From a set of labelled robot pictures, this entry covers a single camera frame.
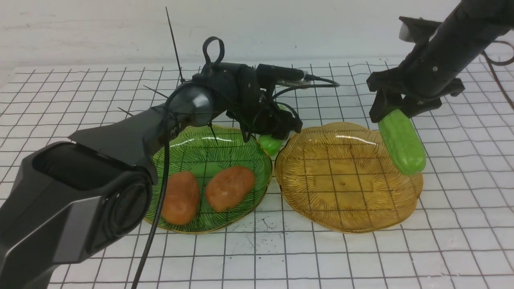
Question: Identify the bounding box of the green cucumber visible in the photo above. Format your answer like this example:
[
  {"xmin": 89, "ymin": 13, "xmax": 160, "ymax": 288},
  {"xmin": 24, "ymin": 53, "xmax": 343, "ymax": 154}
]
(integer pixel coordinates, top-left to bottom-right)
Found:
[
  {"xmin": 378, "ymin": 109, "xmax": 426, "ymax": 175},
  {"xmin": 258, "ymin": 135, "xmax": 284, "ymax": 156}
]

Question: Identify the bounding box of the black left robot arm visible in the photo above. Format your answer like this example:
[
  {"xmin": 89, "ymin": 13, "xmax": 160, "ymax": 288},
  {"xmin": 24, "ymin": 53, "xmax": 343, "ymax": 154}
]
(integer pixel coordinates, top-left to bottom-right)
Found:
[{"xmin": 0, "ymin": 63, "xmax": 306, "ymax": 289}]

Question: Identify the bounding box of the green glass plate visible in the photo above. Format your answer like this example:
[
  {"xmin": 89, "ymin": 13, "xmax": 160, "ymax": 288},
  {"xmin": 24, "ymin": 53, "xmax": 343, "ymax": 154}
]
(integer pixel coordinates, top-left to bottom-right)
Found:
[{"xmin": 158, "ymin": 125, "xmax": 272, "ymax": 234}]

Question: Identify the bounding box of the orange potato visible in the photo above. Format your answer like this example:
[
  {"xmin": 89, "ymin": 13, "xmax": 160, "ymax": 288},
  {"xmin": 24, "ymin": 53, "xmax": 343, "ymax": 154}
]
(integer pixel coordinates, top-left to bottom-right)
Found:
[
  {"xmin": 205, "ymin": 166, "xmax": 255, "ymax": 212},
  {"xmin": 161, "ymin": 171, "xmax": 200, "ymax": 226}
]

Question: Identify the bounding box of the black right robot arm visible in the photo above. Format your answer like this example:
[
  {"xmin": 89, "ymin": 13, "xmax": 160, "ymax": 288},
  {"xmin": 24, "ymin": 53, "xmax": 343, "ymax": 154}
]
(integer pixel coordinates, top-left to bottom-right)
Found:
[{"xmin": 367, "ymin": 0, "xmax": 514, "ymax": 123}]

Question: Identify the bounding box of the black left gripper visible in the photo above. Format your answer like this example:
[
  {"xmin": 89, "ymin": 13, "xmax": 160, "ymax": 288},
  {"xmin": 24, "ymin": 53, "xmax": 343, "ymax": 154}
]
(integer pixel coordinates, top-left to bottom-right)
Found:
[{"xmin": 192, "ymin": 62, "xmax": 303, "ymax": 141}]

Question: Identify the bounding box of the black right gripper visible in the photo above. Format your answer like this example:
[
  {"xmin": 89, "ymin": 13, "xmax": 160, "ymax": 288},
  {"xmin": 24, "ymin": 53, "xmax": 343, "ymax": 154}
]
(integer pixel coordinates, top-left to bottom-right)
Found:
[{"xmin": 366, "ymin": 60, "xmax": 465, "ymax": 123}]

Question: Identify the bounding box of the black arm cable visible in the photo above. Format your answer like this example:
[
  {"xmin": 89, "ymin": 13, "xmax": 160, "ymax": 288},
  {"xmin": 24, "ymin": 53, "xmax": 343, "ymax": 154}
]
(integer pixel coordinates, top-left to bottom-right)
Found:
[{"xmin": 131, "ymin": 76, "xmax": 341, "ymax": 289}]

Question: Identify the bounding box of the amber glass plate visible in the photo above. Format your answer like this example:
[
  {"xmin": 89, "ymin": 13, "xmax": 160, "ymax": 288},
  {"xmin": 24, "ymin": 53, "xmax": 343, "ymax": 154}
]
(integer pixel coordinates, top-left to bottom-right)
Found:
[{"xmin": 275, "ymin": 122, "xmax": 424, "ymax": 234}]

